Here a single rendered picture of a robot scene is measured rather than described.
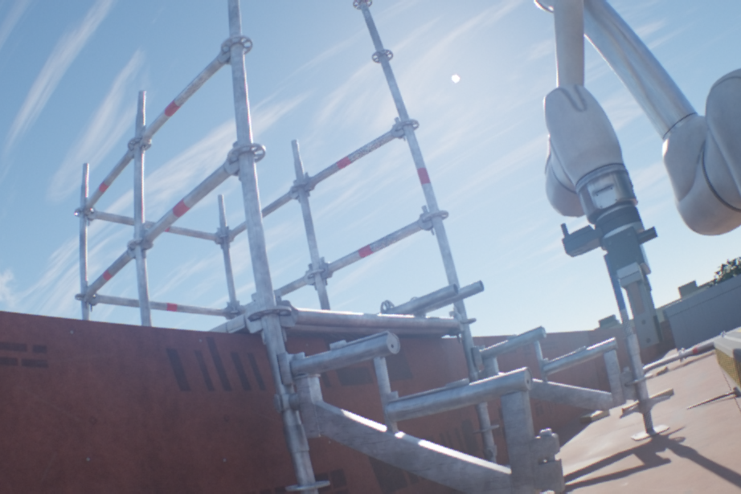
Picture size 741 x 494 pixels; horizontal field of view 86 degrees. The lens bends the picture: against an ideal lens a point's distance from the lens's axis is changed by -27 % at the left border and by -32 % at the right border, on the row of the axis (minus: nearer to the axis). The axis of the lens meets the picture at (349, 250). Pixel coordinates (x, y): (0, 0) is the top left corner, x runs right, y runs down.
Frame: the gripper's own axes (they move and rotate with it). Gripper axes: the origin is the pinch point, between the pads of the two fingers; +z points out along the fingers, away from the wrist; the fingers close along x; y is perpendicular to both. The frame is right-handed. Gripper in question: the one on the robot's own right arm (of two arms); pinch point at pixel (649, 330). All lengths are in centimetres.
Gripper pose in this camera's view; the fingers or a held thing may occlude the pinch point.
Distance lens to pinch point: 72.0
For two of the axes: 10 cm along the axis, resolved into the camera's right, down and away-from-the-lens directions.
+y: 7.6, -3.6, -5.4
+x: 6.2, 1.4, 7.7
